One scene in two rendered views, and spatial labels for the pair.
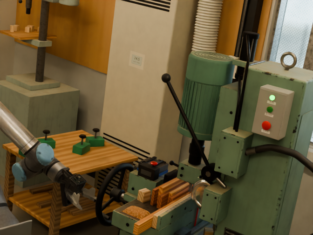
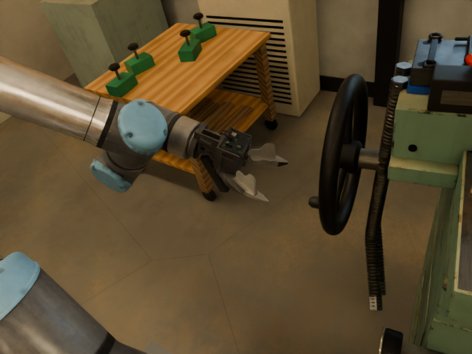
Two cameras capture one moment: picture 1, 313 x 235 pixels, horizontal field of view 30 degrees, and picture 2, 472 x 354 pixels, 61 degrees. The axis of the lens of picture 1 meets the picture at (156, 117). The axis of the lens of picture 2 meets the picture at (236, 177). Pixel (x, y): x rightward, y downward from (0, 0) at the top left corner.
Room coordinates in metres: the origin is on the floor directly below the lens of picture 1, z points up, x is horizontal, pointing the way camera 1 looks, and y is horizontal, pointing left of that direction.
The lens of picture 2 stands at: (1.79, 0.29, 1.31)
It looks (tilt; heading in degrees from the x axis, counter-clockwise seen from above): 42 degrees down; 3
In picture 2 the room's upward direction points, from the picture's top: 14 degrees counter-clockwise
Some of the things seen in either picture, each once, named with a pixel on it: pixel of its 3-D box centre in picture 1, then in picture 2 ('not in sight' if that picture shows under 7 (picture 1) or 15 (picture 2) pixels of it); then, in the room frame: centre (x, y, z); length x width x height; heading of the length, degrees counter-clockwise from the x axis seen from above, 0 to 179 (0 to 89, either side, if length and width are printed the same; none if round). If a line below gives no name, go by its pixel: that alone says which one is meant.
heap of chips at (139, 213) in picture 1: (137, 210); not in sight; (2.00, 0.02, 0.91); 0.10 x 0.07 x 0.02; 60
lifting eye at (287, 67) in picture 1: (288, 60); not in sight; (2.01, -0.42, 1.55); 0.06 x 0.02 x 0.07; 60
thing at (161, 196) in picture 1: (175, 193); not in sight; (2.17, -0.12, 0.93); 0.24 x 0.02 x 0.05; 150
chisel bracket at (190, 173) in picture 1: (196, 175); not in sight; (2.15, -0.19, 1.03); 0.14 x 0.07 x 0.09; 60
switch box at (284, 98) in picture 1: (272, 112); not in sight; (1.87, -0.38, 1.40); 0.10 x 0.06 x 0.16; 60
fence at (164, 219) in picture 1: (198, 198); not in sight; (2.15, -0.21, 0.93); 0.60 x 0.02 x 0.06; 150
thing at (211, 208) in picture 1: (215, 203); not in sight; (1.93, -0.25, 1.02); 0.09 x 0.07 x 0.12; 150
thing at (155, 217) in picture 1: (194, 197); not in sight; (2.16, -0.20, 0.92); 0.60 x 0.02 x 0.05; 150
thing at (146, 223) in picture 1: (179, 203); not in sight; (2.09, -0.14, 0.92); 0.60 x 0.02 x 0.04; 150
